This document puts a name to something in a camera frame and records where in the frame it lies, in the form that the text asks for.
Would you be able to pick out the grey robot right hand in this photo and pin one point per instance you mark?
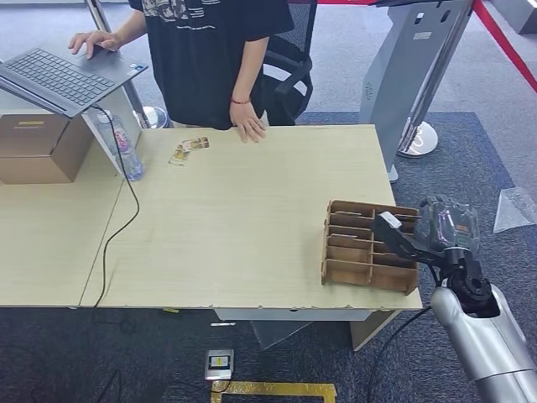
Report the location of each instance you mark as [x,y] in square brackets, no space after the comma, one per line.
[449,225]

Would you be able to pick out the person's right hand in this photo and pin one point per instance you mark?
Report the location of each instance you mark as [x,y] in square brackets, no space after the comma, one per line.
[98,41]

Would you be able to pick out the person's left hand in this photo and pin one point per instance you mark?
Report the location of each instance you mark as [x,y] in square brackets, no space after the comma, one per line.
[247,121]

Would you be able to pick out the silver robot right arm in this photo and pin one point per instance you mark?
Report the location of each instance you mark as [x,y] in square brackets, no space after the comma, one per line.
[482,345]

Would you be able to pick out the printed card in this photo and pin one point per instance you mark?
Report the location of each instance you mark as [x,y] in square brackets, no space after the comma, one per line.
[179,157]
[195,144]

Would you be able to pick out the person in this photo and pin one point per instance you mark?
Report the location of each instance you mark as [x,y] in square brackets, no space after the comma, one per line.
[201,66]

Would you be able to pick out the brown card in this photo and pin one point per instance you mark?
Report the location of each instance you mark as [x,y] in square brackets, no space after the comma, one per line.
[343,237]
[347,213]

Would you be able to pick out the brown wooden card organizer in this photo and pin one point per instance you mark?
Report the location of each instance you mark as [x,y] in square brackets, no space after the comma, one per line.
[348,272]

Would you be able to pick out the grey laptop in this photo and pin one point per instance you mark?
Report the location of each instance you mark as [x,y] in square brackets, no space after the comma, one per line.
[62,78]

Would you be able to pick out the black office chair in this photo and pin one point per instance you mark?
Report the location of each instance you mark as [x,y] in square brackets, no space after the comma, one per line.
[293,78]

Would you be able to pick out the clear plastic bag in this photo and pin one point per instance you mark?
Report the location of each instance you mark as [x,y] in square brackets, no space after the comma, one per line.
[513,210]

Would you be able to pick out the chrome stanchion, white round base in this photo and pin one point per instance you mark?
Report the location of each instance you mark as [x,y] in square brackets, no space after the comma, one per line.
[419,142]

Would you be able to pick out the clear plastic water bottle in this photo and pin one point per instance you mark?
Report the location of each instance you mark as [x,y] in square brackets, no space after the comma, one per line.
[127,158]

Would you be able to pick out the brown cardboard box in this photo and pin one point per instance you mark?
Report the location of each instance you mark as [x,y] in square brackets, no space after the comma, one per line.
[33,144]

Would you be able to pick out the beige desk leg panel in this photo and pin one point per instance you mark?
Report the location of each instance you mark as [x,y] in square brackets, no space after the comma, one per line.
[369,332]

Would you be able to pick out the grey kiosk stand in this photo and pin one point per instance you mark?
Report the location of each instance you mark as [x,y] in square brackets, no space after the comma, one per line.
[403,66]

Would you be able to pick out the red barrier belt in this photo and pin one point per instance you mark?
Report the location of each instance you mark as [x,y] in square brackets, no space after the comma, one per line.
[503,44]

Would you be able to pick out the small yellow tape piece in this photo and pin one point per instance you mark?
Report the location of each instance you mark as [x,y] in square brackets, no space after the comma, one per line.
[170,310]

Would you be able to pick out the grey desk underside panel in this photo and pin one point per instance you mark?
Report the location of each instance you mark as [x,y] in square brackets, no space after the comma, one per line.
[277,332]

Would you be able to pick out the grey box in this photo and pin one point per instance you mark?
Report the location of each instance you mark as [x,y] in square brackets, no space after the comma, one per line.
[520,14]

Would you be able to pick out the silver floor socket box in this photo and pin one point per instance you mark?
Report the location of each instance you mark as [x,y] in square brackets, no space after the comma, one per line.
[219,364]

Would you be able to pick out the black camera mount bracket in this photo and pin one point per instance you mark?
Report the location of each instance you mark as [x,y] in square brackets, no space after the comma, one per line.
[398,242]

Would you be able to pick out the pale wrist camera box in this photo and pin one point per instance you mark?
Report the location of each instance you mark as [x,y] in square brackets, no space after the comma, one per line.
[390,219]

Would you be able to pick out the yellow floor tape frame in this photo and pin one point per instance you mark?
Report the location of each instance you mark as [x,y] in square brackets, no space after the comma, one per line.
[272,388]

